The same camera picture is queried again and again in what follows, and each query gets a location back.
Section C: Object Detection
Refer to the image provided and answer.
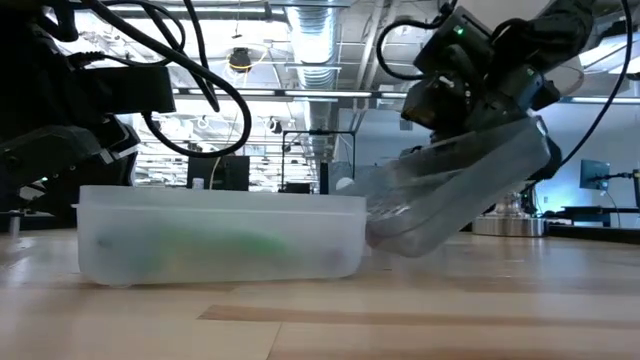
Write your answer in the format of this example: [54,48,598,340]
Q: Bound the clear plastic box base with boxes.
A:
[74,184,370,287]

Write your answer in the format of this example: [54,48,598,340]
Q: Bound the black box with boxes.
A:
[186,155,251,192]

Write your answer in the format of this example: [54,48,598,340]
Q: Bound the dark desk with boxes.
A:
[542,203,640,230]

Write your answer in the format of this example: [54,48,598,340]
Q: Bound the black rack frame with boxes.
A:
[281,128,357,195]

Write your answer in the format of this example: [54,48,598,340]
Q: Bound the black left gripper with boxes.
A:
[0,115,141,231]

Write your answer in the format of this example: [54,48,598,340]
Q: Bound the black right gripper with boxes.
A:
[402,9,564,182]

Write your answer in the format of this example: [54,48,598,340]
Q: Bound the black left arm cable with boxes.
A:
[84,0,254,160]

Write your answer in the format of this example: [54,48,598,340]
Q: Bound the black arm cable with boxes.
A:
[375,0,451,81]
[84,0,254,160]

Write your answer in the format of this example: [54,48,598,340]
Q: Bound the grey tinted box lid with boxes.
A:
[339,115,552,259]

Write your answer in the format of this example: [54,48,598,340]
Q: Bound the computer monitor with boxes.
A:
[578,158,612,192]

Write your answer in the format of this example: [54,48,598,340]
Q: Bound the green handled scissors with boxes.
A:
[99,227,296,274]

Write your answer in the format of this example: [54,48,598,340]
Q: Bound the silver ceiling duct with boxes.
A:
[285,0,342,161]

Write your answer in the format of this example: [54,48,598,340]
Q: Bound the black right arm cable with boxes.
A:
[375,0,451,81]

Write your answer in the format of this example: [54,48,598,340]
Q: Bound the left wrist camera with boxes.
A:
[69,63,177,116]

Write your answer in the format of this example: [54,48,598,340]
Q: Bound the black ceiling device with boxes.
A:
[228,46,253,75]

